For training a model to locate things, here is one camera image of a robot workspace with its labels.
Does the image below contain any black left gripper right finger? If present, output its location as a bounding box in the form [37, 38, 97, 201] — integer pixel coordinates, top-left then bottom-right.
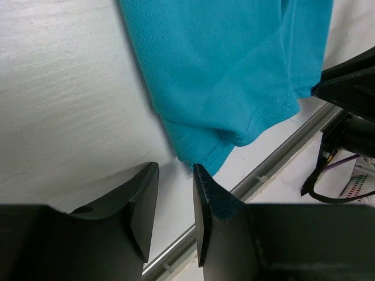
[193, 164, 263, 280]

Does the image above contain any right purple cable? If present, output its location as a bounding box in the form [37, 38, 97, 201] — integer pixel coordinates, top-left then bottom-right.
[321, 154, 360, 173]

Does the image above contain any teal t shirt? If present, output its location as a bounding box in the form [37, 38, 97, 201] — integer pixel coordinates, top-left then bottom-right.
[120, 1, 333, 174]

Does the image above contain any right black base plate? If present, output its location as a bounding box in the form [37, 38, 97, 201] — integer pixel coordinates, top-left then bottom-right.
[300, 111, 375, 207]

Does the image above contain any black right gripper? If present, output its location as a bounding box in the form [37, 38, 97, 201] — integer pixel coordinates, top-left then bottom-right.
[312, 47, 374, 122]

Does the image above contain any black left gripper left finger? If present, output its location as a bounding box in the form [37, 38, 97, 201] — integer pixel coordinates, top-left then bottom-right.
[1, 162, 159, 280]

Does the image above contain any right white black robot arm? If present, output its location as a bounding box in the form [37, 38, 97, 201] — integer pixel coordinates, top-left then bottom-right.
[311, 47, 374, 158]

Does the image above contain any aluminium frame rail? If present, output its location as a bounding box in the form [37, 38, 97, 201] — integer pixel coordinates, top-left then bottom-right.
[142, 104, 342, 280]

